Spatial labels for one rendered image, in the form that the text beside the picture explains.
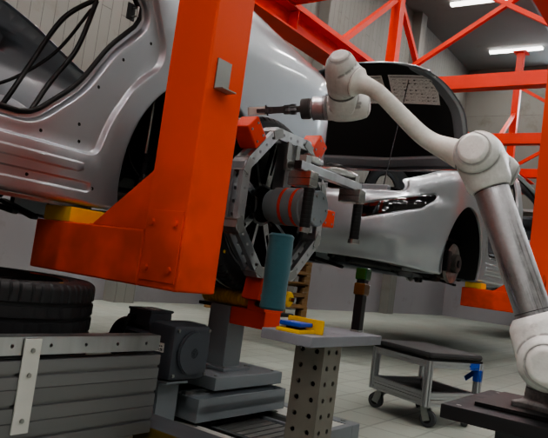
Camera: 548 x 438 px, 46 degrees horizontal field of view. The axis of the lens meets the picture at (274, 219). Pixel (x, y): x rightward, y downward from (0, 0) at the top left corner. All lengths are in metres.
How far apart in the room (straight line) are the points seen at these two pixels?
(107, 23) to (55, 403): 6.33
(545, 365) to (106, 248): 1.26
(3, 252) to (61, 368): 5.20
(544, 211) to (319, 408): 4.00
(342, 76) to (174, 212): 0.77
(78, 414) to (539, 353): 1.18
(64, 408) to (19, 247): 5.27
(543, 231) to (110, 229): 4.24
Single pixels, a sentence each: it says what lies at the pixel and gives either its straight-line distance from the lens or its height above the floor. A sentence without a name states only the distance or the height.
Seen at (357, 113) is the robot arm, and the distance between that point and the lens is 2.31.
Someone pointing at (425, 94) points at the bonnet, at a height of 2.22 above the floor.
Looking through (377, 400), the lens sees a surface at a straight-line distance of 3.34.
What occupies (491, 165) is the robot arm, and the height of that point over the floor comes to 0.99.
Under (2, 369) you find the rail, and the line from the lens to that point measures 1.57.
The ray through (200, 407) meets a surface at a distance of 2.17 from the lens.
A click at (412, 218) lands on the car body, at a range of 4.79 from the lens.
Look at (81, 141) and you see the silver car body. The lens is 2.20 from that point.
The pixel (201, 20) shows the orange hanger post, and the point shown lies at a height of 1.29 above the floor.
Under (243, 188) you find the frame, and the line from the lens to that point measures 2.17.
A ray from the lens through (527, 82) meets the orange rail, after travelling 8.49.
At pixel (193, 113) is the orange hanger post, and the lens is 1.82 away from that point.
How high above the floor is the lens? 0.62
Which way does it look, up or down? 4 degrees up
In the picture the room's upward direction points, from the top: 8 degrees clockwise
